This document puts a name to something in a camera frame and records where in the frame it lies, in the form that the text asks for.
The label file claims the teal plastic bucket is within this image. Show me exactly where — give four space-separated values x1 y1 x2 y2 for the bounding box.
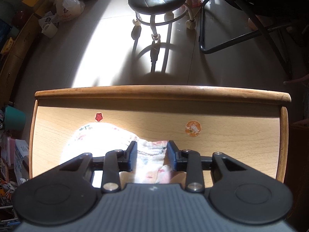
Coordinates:
4 105 27 132

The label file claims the wooden cabinet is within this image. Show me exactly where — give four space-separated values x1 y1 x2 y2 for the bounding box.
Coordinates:
0 12 47 103

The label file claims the blue and white carton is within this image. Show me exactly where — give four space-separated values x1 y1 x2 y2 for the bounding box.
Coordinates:
13 139 31 180

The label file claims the white mug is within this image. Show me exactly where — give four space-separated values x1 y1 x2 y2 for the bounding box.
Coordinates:
41 23 59 38

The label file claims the white floral shirt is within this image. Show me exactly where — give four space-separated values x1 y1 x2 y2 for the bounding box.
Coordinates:
59 123 187 184

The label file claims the wooden rimmed table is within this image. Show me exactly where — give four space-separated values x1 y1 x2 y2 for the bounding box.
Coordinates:
28 85 292 189

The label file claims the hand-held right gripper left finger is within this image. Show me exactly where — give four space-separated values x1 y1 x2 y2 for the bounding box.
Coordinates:
58 141 138 194

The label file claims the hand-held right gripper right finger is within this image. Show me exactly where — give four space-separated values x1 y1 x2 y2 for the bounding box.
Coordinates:
167 140 244 194

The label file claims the orange round sticker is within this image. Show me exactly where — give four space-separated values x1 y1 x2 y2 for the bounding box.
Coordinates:
185 120 202 137

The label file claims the white plastic bag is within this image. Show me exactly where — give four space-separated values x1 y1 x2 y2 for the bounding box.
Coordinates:
53 0 86 20

